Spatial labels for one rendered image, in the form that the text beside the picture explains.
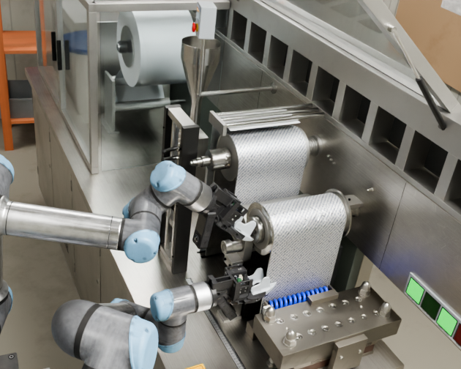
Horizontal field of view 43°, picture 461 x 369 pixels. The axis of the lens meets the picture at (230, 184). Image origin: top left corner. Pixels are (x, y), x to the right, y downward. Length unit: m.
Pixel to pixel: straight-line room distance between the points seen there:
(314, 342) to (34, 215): 0.80
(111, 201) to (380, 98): 1.14
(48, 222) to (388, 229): 0.91
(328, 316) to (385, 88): 0.65
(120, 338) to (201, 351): 0.57
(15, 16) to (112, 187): 2.92
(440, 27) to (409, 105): 2.02
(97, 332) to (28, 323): 1.91
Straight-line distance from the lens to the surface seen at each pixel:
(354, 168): 1.77
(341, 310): 1.76
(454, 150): 1.48
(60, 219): 1.33
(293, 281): 1.73
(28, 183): 4.16
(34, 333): 3.07
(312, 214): 1.63
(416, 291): 1.65
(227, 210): 1.49
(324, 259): 1.74
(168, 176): 1.36
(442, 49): 3.55
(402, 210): 1.63
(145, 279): 1.95
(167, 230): 1.98
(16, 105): 4.46
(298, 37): 1.97
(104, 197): 2.34
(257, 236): 1.59
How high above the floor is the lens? 2.18
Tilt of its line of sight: 31 degrees down
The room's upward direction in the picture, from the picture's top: 7 degrees clockwise
